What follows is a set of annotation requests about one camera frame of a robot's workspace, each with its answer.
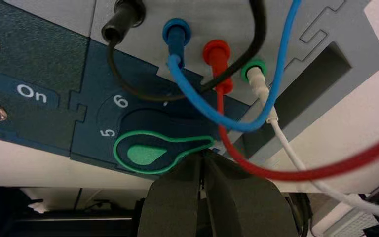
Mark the blue grey control box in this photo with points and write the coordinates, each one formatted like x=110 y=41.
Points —
x=45 y=65

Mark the black metal table frame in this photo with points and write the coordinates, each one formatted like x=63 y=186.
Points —
x=45 y=219

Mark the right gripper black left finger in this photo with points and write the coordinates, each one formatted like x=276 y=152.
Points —
x=173 y=206

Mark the dark knob with green pointer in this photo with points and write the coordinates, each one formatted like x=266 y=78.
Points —
x=143 y=153

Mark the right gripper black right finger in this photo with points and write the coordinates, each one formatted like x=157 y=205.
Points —
x=245 y=206

